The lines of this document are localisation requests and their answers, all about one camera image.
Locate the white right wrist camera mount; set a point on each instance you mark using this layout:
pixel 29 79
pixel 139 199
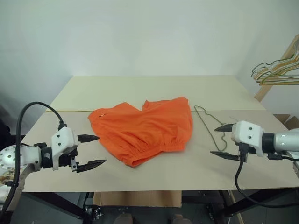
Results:
pixel 245 133

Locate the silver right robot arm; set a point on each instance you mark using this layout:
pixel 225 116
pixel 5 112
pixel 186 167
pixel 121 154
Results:
pixel 282 140

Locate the wooden clothes rack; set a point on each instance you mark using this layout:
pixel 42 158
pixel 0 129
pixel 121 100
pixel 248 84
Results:
pixel 264 91

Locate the open cardboard box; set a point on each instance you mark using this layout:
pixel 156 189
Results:
pixel 292 122

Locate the black metal table frame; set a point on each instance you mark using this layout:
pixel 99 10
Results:
pixel 198 199

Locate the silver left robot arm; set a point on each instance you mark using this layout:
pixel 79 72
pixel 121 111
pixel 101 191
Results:
pixel 28 156

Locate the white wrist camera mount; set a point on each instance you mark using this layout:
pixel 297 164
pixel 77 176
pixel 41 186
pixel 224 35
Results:
pixel 61 138
pixel 245 133

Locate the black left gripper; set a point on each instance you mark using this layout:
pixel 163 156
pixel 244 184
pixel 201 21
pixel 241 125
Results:
pixel 66 159

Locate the orange shorts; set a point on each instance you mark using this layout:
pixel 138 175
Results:
pixel 140 130

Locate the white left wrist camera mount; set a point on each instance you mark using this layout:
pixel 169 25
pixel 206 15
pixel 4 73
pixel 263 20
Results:
pixel 61 138

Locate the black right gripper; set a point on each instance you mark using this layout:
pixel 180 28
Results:
pixel 243 151

